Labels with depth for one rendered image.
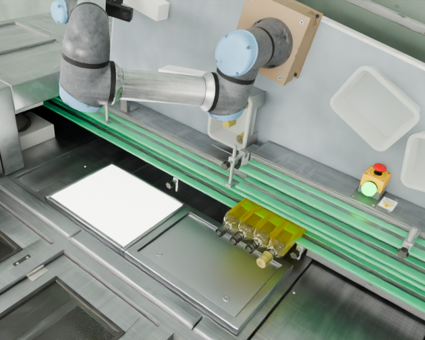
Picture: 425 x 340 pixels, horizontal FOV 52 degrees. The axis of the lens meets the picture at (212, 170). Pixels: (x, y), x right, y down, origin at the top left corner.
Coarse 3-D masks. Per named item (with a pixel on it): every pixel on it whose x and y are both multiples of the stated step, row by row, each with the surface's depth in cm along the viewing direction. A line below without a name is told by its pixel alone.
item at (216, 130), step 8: (248, 112) 153; (208, 120) 166; (216, 120) 168; (240, 120) 166; (248, 120) 154; (208, 128) 168; (216, 128) 170; (224, 128) 172; (232, 128) 170; (240, 128) 167; (248, 128) 157; (216, 136) 168; (224, 136) 168; (232, 136) 168; (232, 144) 164; (240, 144) 164
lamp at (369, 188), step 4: (364, 184) 136; (368, 184) 135; (372, 184) 135; (364, 188) 136; (368, 188) 135; (372, 188) 135; (376, 188) 136; (364, 192) 137; (368, 192) 136; (372, 192) 135
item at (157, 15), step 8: (128, 0) 168; (136, 0) 166; (144, 0) 163; (152, 0) 162; (160, 0) 164; (136, 8) 167; (144, 8) 165; (152, 8) 162; (160, 8) 161; (168, 8) 165; (152, 16) 164; (160, 16) 164
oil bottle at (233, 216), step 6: (246, 198) 154; (240, 204) 151; (246, 204) 151; (252, 204) 152; (234, 210) 148; (240, 210) 148; (246, 210) 149; (228, 216) 146; (234, 216) 146; (240, 216) 146; (228, 222) 145; (234, 222) 144; (234, 228) 145
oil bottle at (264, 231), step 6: (270, 216) 147; (276, 216) 147; (264, 222) 144; (270, 222) 144; (276, 222) 144; (282, 222) 145; (258, 228) 141; (264, 228) 141; (270, 228) 142; (276, 228) 142; (258, 234) 139; (264, 234) 139; (270, 234) 139; (264, 240) 139; (258, 246) 141; (264, 246) 140
